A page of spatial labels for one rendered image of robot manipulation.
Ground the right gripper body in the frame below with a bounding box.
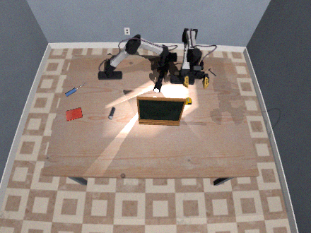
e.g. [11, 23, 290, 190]
[157, 61, 170, 73]

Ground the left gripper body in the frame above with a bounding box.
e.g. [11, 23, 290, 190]
[182, 67, 209, 84]

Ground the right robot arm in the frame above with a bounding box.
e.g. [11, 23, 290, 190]
[98, 34, 177, 78]

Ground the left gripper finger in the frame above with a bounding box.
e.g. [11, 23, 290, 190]
[203, 77, 209, 89]
[183, 76, 189, 88]

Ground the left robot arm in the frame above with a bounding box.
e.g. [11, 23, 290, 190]
[171, 28, 204, 83]

